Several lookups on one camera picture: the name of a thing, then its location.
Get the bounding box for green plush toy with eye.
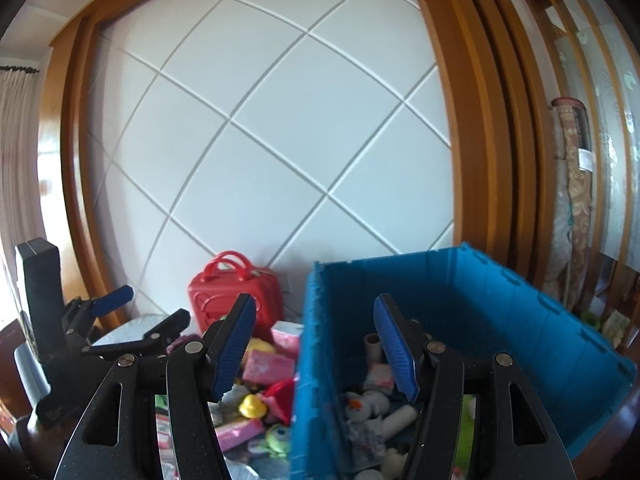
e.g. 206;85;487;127
264;424;292;457

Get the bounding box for red fabric toy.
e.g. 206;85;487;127
259;378;297;424

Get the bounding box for white snowman plush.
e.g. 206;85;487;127
344;391;392;425

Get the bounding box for wooden lattice screen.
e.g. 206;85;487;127
520;0;640;356

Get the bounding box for white cylinder tube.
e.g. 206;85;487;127
363;333;384;364

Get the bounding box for red toy suitcase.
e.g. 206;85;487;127
188;251;284;336

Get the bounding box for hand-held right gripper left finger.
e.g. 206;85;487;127
55;294;257;480

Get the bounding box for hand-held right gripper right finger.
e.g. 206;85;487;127
374;294;576;480

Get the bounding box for light green plush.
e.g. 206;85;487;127
449;394;477;463

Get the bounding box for wooden door frame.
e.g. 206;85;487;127
37;0;551;333

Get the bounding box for white cloth roll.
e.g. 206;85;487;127
381;403;419;437

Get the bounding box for pink patterned box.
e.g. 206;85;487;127
271;323;304;357

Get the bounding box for yellow rubber duck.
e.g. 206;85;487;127
238;393;267;420

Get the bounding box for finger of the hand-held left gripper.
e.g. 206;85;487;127
82;309;192;358
65;285;135;326

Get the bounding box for white curtain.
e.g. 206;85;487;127
0;66;51;286

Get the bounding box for pink white medicine box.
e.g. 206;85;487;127
215;416;264;450

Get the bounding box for grey cloth-covered desktop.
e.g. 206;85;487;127
91;313;173;347

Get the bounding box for dark wooden chair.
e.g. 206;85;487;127
0;320;53;466

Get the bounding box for pink printed pack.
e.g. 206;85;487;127
154;394;176;480

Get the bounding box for rolled patterned carpet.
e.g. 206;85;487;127
542;97;599;311

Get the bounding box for blue plastic crate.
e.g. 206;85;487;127
290;242;638;480

